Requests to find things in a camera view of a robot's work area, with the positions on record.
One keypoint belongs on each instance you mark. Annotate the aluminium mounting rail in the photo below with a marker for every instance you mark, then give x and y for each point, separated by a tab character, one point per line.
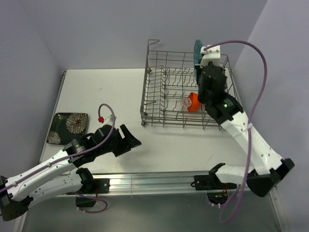
127	184

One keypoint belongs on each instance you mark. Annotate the grey wire dish rack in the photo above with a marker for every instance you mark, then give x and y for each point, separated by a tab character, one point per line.
170	77

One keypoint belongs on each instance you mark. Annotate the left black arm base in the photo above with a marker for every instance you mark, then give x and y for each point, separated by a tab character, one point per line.
100	186

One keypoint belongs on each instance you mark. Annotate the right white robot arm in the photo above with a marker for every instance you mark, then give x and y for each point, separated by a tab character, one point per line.
264	168

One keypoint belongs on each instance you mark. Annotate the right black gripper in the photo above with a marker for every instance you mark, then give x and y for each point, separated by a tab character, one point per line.
201	71

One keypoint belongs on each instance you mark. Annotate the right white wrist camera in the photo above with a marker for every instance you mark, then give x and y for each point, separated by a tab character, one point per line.
212	55

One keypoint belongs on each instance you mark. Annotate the black floral square plate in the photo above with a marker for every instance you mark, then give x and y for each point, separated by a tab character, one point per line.
66	127

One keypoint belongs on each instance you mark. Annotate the clear drinking glass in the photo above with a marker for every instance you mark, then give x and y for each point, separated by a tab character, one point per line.
185	105

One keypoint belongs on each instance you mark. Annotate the orange plastic bowl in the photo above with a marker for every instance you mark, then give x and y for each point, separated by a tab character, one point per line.
195	104

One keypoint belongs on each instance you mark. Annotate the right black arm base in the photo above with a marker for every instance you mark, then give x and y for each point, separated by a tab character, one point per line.
205	182

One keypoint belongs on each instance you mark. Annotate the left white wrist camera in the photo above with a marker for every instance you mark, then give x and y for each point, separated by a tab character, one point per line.
108	120

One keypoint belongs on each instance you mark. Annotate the teal scalloped plate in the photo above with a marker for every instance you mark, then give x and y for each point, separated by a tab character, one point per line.
197	59

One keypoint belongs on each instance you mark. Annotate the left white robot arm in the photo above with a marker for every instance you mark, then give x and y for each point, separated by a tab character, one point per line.
64	172

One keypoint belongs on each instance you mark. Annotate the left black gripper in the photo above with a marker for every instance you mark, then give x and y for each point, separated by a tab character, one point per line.
129	141

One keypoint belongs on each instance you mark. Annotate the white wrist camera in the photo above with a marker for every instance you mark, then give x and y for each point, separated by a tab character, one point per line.
212	55
108	120

